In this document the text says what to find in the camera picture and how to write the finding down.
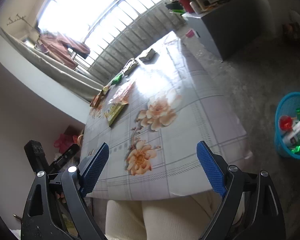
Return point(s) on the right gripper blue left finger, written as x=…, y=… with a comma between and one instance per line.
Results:
x=93, y=169

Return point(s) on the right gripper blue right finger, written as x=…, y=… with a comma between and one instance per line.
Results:
x=213, y=172

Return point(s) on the yellow Enaak noodle packet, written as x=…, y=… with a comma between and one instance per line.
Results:
x=113, y=110

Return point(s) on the clear pink printed plastic bag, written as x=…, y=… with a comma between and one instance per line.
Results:
x=122, y=92

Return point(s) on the blue mesh trash basket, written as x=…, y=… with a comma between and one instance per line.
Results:
x=287, y=106

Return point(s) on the red plastic wrapper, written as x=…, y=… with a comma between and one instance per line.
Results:
x=285, y=123

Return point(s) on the white bottle red cap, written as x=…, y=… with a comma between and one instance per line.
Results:
x=292, y=137

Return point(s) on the brown snack packet left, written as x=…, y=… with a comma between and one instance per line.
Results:
x=96, y=100

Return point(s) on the brown snack packet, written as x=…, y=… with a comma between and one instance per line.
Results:
x=105, y=90
x=96, y=100
x=130, y=66

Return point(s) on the floral tablecloth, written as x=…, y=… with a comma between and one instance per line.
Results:
x=172, y=104

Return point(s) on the left grey curtain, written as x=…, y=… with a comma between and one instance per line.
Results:
x=78, y=84

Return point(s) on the small green snack packet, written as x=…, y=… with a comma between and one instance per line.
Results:
x=117, y=79

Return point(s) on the hanging pink clothes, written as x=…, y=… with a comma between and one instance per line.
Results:
x=58, y=45

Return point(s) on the brown snack packet middle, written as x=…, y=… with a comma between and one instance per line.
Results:
x=130, y=66

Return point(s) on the white small box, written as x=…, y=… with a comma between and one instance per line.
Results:
x=147, y=55

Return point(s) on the grey side cabinet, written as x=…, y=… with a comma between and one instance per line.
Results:
x=226, y=28

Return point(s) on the metal balcony railing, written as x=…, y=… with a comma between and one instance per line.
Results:
x=126, y=29

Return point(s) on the red thermos bottle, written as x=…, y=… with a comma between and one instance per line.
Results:
x=186, y=5

